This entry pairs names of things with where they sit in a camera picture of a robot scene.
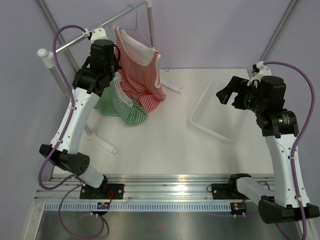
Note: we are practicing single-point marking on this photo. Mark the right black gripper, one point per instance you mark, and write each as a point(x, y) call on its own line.
point(239, 85)

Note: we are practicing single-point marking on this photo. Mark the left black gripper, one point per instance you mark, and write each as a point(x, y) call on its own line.
point(116, 66)

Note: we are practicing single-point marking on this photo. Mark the green striped tank top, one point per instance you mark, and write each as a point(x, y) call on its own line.
point(131, 116)

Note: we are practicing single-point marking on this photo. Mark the pink wire hanger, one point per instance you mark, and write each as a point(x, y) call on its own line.
point(114, 92)

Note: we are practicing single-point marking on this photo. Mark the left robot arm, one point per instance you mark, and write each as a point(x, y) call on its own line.
point(96, 74)

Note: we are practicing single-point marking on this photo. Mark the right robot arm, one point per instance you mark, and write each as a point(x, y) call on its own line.
point(265, 98)

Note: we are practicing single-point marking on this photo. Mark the red striped tank top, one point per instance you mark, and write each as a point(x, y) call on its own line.
point(140, 71)

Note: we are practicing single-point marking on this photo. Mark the white plastic basket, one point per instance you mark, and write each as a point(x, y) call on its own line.
point(223, 122)

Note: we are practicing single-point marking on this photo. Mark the white metal clothes rack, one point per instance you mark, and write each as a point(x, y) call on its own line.
point(48, 60)

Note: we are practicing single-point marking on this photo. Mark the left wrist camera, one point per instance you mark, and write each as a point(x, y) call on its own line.
point(95, 34)

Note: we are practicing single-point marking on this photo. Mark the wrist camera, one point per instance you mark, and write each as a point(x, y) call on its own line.
point(261, 70)
point(95, 34)

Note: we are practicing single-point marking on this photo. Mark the blue wire hanger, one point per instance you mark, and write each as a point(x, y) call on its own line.
point(148, 40)

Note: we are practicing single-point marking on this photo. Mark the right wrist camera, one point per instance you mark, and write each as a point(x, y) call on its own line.
point(261, 70)

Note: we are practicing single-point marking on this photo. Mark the left aluminium frame post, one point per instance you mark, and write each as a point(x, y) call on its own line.
point(49, 18)

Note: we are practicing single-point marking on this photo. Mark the aluminium frame post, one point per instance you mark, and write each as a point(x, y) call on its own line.
point(279, 29)
point(49, 18)

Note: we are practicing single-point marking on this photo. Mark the right aluminium frame post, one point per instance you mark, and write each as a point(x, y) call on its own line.
point(279, 29)

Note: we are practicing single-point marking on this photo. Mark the aluminium mounting rail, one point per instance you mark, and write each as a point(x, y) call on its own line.
point(154, 187)

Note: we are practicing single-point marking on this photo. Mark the white slotted cable duct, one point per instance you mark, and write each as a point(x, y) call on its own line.
point(141, 207)

